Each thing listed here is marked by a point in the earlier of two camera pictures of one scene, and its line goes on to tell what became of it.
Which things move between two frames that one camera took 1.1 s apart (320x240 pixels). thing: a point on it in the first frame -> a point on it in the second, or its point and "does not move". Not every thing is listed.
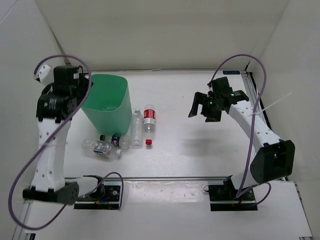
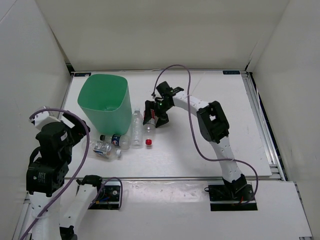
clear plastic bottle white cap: (137, 129) does not move
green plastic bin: (108, 106) does not move
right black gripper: (199, 99) -> (152, 105)
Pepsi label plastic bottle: (117, 140) does not move
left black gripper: (83, 87) -> (78, 130)
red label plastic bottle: (149, 123) does not move
